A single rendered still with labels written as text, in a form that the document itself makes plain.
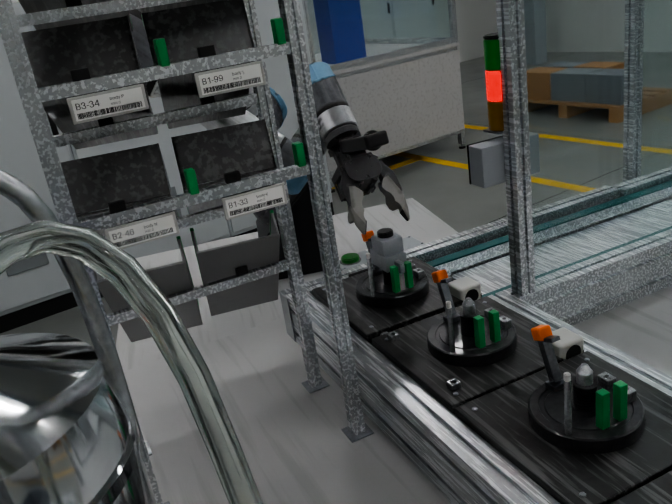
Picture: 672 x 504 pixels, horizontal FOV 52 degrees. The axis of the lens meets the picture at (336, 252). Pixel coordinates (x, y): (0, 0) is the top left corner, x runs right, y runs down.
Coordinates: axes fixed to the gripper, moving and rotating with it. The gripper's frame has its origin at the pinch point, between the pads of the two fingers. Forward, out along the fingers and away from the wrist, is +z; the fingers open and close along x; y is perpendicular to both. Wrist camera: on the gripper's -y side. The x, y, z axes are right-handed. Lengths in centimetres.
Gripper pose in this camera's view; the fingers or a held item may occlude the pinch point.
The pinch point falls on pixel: (386, 220)
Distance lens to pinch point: 125.8
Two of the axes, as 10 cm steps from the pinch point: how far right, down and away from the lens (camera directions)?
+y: -2.3, 3.7, 9.0
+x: -8.9, 2.8, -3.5
